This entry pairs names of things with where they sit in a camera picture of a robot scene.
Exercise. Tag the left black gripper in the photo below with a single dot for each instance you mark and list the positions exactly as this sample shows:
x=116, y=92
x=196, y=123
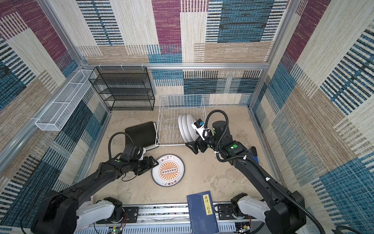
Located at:
x=147, y=165

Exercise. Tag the white wire dish rack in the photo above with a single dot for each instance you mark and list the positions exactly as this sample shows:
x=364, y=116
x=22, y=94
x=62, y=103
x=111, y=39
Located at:
x=170, y=108

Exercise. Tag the white wire wall basket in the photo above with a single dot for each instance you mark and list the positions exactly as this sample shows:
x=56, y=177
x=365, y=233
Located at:
x=60, y=110

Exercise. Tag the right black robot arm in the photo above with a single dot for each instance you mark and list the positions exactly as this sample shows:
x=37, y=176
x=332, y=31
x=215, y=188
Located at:
x=283, y=212

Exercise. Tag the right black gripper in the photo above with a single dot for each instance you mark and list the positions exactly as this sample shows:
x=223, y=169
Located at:
x=195, y=148

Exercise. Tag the aluminium front rail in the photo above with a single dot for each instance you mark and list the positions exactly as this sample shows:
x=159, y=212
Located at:
x=156, y=219

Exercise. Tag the blue book yellow label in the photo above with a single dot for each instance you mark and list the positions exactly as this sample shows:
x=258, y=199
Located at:
x=202, y=214

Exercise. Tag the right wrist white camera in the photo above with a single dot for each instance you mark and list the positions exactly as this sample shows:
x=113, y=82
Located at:
x=200, y=129

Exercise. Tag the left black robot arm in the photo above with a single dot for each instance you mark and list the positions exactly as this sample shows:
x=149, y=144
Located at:
x=57, y=213

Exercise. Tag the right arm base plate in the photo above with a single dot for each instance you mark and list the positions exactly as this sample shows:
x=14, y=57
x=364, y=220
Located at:
x=228, y=211

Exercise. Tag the black mesh shelf rack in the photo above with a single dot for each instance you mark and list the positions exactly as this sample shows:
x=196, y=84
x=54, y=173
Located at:
x=124, y=88

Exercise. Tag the white round plate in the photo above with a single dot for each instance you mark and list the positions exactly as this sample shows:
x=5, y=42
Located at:
x=169, y=172
x=190, y=122
x=186, y=129
x=180, y=124

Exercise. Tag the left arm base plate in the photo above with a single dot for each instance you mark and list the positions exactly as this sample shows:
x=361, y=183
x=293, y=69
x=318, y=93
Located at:
x=127, y=215

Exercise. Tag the black square plate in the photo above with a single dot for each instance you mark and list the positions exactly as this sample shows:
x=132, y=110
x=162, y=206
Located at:
x=142, y=135

